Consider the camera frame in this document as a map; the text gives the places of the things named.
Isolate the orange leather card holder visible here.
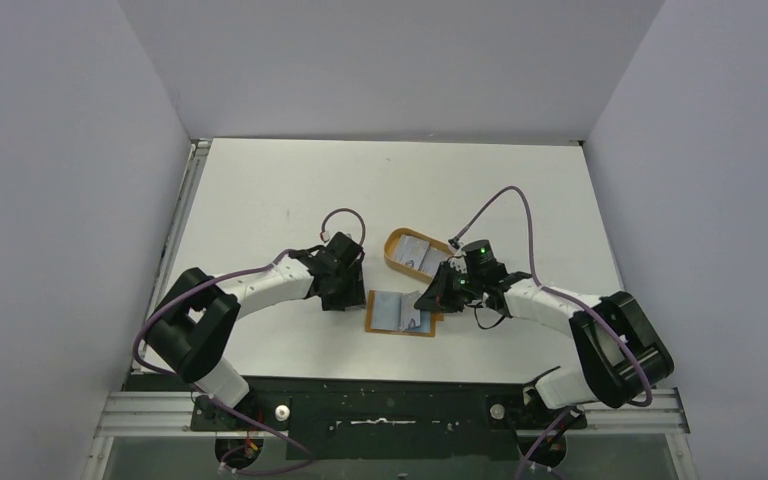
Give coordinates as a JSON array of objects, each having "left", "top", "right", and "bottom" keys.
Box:
[{"left": 365, "top": 290, "right": 444, "bottom": 337}]

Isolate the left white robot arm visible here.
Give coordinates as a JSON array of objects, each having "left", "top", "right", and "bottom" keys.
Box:
[{"left": 135, "top": 233, "right": 366, "bottom": 429}]

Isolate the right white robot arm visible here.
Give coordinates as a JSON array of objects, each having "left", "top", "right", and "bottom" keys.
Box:
[{"left": 414, "top": 240, "right": 675, "bottom": 427}]

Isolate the left stack credit card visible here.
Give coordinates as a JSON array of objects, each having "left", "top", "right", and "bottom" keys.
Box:
[{"left": 393, "top": 234, "right": 429, "bottom": 270}]

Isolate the tan oval tray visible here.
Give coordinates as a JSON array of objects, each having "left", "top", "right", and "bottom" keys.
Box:
[{"left": 384, "top": 228, "right": 453, "bottom": 284}]

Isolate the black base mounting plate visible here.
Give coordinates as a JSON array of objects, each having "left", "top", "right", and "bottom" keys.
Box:
[{"left": 189, "top": 374, "right": 588, "bottom": 468}]

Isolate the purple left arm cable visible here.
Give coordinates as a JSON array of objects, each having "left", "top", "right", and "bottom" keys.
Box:
[{"left": 132, "top": 207, "right": 368, "bottom": 478}]

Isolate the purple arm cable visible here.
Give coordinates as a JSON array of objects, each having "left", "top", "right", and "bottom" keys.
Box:
[
  {"left": 447, "top": 185, "right": 654, "bottom": 480},
  {"left": 132, "top": 207, "right": 368, "bottom": 478}
]

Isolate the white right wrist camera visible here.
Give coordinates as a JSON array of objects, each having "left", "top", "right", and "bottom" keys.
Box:
[{"left": 447, "top": 235, "right": 463, "bottom": 251}]

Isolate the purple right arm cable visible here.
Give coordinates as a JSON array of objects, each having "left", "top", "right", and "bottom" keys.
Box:
[{"left": 447, "top": 185, "right": 654, "bottom": 480}]

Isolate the aluminium side rail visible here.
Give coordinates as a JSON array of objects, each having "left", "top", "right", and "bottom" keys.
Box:
[{"left": 130, "top": 138, "right": 213, "bottom": 372}]

